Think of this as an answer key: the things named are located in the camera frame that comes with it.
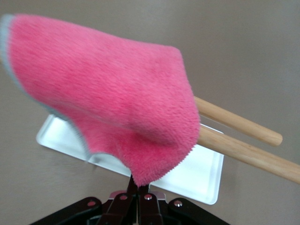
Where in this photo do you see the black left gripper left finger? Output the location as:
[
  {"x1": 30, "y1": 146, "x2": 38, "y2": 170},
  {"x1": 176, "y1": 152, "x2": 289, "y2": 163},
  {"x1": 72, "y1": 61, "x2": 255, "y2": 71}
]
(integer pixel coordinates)
[{"x1": 102, "y1": 180, "x2": 138, "y2": 225}]

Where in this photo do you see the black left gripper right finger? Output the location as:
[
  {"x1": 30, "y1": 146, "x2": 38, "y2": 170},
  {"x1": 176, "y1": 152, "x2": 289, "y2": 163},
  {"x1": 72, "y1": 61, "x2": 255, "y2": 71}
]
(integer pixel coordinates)
[{"x1": 137, "y1": 184, "x2": 165, "y2": 225}]

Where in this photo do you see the pink fluffy cloth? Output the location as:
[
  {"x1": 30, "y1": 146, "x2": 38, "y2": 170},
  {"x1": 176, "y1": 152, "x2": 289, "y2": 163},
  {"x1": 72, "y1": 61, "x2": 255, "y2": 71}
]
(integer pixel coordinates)
[{"x1": 0, "y1": 13, "x2": 203, "y2": 188}]

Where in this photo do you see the white rectangular tray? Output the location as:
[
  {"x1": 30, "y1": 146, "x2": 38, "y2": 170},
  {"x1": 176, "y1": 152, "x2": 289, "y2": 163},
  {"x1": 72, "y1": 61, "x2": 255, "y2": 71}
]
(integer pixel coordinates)
[{"x1": 35, "y1": 113, "x2": 225, "y2": 206}]

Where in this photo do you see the wooden rod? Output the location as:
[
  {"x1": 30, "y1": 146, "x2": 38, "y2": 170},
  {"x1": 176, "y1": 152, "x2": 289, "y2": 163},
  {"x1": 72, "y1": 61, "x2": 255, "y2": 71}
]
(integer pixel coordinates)
[
  {"x1": 193, "y1": 95, "x2": 284, "y2": 147},
  {"x1": 198, "y1": 126, "x2": 300, "y2": 185}
]

